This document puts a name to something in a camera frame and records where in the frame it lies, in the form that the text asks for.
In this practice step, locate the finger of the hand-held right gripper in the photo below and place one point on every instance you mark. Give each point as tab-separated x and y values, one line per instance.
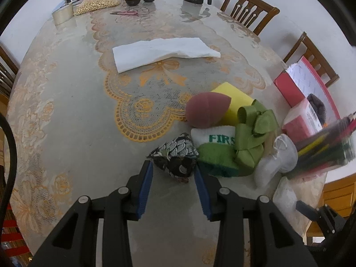
306	208

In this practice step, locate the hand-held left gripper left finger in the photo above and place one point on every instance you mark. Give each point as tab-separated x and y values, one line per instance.
146	192

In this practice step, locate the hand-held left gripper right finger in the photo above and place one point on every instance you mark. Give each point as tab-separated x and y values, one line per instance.
203	194

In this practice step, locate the white cloth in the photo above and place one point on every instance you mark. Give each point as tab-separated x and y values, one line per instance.
285	194

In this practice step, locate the green scouring sponge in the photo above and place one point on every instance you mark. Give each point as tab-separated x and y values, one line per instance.
215	150

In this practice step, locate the black and white patterned pouch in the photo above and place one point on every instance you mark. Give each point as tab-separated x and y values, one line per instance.
175	155

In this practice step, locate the green ribbon bow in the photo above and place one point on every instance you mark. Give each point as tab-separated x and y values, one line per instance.
250	136

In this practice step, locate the grey knitted scrubber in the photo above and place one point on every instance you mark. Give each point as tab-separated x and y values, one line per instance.
317	105

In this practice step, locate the pink cardboard box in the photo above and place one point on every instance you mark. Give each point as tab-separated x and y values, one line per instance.
289	89

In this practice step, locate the wooden cabinet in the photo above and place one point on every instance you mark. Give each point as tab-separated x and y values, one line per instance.
336	194

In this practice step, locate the clear jar of pencils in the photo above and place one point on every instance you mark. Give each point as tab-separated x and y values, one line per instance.
325	150

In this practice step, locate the pink makeup sponge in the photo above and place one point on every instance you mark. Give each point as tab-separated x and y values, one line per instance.
207	110

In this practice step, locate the pink tissue pack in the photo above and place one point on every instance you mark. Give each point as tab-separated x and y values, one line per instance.
300	116

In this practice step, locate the yellow sponge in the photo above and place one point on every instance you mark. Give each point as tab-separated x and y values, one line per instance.
235	100

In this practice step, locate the lace tablecloth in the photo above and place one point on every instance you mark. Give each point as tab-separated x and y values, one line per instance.
69	116

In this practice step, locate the white folded paper towel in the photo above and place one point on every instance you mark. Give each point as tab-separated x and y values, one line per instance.
155	52

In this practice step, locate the red stool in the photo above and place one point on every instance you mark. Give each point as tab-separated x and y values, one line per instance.
11	233

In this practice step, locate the wooden chair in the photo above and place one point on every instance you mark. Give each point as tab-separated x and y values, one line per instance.
7	72
247	8
311	58

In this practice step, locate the pink scissors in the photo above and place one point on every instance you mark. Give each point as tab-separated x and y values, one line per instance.
125	12

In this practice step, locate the bag of beans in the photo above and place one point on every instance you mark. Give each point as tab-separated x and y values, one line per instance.
97	5

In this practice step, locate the roll of clear tape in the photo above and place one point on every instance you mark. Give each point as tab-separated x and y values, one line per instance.
62	14

